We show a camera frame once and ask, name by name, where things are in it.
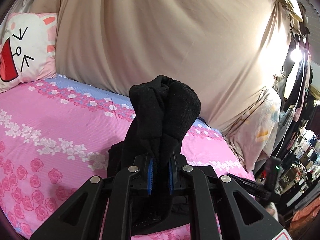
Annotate black knitted pants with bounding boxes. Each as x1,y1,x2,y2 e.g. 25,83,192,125
107,75,201,235

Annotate cluttered shelf items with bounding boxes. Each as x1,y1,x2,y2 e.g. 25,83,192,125
277,123,319,209

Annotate hanging dark clothes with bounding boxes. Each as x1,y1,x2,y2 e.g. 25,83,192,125
272,2,312,157

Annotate pink floral bed sheet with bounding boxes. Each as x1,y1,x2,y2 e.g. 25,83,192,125
0,73,256,240

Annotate bright light bulb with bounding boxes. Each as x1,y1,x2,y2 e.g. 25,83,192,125
290,45,303,63

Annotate beige hanging curtain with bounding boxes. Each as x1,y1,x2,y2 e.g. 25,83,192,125
30,0,291,132

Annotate white rabbit cartoon pillow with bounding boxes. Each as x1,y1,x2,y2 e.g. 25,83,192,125
1,12,57,93

